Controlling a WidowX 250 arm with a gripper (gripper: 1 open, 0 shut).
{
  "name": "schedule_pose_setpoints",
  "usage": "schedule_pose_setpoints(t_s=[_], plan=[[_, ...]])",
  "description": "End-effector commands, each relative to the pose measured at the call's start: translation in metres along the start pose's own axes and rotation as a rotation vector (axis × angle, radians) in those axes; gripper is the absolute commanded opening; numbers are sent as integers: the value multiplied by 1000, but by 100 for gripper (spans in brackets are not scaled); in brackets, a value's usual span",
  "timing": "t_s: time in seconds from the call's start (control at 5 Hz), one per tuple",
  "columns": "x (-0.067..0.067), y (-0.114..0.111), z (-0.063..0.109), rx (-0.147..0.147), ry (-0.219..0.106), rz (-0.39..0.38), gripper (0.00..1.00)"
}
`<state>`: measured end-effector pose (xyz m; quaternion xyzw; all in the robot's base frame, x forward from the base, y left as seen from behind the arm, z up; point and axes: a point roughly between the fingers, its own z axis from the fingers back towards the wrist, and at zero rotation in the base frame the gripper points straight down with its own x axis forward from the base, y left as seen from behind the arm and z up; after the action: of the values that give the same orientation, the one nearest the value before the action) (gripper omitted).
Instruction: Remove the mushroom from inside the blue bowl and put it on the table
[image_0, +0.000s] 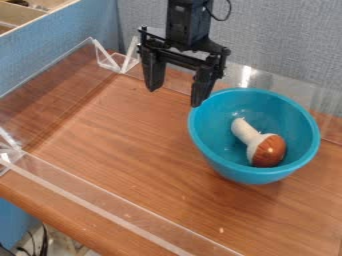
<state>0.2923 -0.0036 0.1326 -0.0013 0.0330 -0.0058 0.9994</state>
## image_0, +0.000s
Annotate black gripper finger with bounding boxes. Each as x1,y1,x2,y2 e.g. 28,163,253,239
190,66,217,107
141,49,165,92

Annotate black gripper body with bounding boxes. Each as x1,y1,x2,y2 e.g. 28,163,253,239
138,0,231,78

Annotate brown cap toy mushroom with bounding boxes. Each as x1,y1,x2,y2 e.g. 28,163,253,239
231,118,285,168

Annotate blue plastic bowl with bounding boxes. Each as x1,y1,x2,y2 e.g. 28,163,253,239
188,88,320,184

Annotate wooden shelf box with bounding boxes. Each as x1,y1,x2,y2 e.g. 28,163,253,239
0,0,80,37

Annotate clear acrylic front barrier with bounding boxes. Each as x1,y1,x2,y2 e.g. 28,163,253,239
0,154,243,256

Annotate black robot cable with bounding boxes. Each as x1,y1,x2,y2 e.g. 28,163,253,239
204,0,233,22

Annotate clear acrylic left bracket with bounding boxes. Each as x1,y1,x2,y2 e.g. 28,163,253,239
0,126,22,164

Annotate black floor cables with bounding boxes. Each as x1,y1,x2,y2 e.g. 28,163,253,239
0,223,50,256

